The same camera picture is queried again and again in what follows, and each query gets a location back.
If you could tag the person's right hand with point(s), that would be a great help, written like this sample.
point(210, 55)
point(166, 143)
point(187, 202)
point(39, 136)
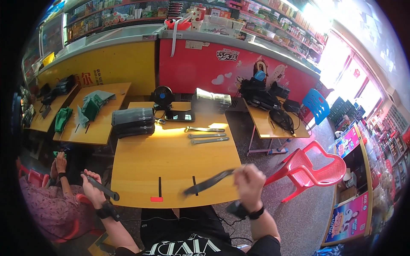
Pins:
point(251, 187)

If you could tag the person's left hand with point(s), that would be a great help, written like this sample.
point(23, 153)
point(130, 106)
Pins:
point(93, 192)

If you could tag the person's left fingers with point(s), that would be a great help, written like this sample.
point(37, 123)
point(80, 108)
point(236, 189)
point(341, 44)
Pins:
point(90, 175)

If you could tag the person's right fingers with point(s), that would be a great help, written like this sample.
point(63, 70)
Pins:
point(244, 176)

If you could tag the black wrist band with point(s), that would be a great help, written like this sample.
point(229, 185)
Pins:
point(245, 211)
point(107, 211)

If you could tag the green cloth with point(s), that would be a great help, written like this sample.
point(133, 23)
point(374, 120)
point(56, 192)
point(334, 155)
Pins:
point(59, 154)

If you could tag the wooden table with green cloths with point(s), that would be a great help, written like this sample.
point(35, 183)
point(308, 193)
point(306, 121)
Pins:
point(102, 121)

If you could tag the wooden table with black gear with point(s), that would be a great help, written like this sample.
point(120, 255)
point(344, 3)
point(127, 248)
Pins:
point(272, 124)

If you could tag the red plastic chair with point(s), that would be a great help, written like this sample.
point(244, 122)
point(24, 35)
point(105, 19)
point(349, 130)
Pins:
point(307, 174)

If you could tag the red tape mark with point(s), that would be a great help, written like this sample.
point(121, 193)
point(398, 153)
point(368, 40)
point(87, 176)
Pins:
point(156, 199)

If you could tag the wooden table with black bags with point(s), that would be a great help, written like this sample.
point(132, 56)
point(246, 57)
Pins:
point(48, 118)

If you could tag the wooden work table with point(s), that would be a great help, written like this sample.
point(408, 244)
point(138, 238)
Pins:
point(173, 160)

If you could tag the person's body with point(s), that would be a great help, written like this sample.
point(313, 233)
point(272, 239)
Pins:
point(192, 230)

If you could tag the black smartphone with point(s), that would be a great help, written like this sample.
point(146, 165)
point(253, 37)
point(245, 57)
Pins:
point(180, 115)

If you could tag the small black key fob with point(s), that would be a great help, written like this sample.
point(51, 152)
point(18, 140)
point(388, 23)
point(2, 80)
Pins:
point(160, 121)

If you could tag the blue plastic chair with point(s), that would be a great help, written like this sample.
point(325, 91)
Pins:
point(317, 105)

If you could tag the small black desk fan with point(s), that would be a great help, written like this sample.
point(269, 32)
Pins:
point(162, 97)

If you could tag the yellow chest freezer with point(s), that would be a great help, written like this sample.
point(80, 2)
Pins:
point(102, 64)

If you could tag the display stand with pink posters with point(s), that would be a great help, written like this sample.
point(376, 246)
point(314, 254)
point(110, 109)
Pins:
point(350, 217)

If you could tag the black crate rack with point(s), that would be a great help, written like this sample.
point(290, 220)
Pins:
point(341, 110)

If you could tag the red chest freezer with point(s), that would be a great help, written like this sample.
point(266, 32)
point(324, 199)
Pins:
point(208, 64)

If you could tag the glass door fridge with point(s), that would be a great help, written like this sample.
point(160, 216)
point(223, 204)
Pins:
point(48, 41)

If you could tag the shelves of packaged goods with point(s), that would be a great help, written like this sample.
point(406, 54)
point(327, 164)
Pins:
point(389, 150)

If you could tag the clear plastic box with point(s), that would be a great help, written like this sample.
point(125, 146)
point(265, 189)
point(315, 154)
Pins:
point(222, 25)

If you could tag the red plastic basket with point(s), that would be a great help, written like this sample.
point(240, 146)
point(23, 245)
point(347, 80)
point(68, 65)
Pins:
point(177, 24)

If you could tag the wall shelf of goods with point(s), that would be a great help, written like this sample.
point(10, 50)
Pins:
point(134, 14)

